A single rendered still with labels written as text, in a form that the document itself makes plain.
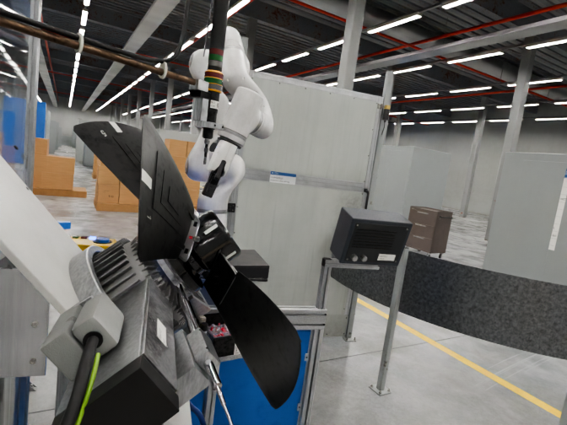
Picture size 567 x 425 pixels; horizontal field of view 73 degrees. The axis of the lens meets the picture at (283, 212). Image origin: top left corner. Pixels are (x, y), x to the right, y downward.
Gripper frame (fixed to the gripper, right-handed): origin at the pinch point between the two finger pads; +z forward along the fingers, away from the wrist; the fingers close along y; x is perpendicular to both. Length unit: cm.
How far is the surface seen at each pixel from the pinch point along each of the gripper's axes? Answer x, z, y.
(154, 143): -18, -6, 54
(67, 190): -171, 167, -857
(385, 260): 74, -1, -10
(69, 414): -15, 23, 74
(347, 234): 54, -4, -9
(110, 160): -25.0, 0.8, 28.6
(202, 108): -12.2, -17.5, 26.1
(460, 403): 213, 69, -66
